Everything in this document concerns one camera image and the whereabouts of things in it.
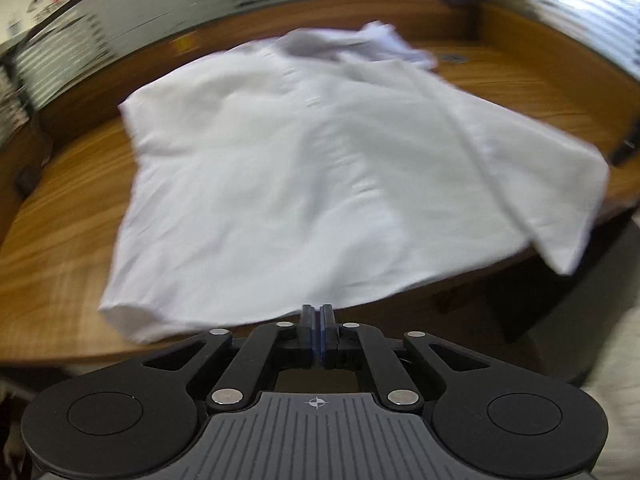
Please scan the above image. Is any white collared shirt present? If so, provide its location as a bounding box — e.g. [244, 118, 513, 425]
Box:
[99, 22, 608, 344]

